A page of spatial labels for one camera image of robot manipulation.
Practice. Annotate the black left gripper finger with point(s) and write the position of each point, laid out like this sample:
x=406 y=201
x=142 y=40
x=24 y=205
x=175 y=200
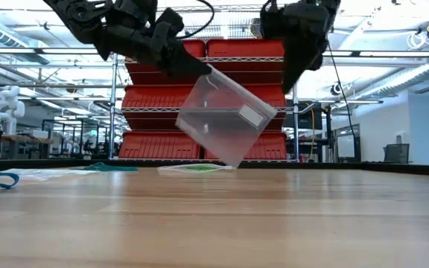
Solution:
x=184 y=65

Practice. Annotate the blue rubber band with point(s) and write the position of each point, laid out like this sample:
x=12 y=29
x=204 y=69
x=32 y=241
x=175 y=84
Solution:
x=17 y=181

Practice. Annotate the teal rubber band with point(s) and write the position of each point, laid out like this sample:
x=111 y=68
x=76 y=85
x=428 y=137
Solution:
x=114 y=168

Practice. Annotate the black aluminium table frame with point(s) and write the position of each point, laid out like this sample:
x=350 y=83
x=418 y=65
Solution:
x=43 y=164

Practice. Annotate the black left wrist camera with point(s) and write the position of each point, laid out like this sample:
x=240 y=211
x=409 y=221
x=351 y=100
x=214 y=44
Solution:
x=170 y=22

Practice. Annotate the wooden workbench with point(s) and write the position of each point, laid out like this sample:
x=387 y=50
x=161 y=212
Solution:
x=13 y=138

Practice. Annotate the black monitor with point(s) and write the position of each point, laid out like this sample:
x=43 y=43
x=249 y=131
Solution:
x=304 y=115

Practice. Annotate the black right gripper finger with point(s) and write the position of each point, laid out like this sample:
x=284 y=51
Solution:
x=296 y=59

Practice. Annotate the grey round fixture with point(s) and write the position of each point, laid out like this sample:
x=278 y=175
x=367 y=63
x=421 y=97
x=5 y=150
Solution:
x=255 y=28

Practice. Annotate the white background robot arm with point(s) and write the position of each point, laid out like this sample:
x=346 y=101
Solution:
x=7 y=108

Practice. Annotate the grey office chair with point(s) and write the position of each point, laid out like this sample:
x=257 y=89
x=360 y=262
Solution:
x=396 y=153

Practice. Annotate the red plastic storage bin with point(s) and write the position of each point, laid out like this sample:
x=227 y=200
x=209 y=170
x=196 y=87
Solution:
x=274 y=93
x=151 y=97
x=274 y=147
x=196 y=46
x=155 y=145
x=237 y=48

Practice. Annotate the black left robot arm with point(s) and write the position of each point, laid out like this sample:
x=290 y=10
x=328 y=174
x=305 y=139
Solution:
x=84 y=15

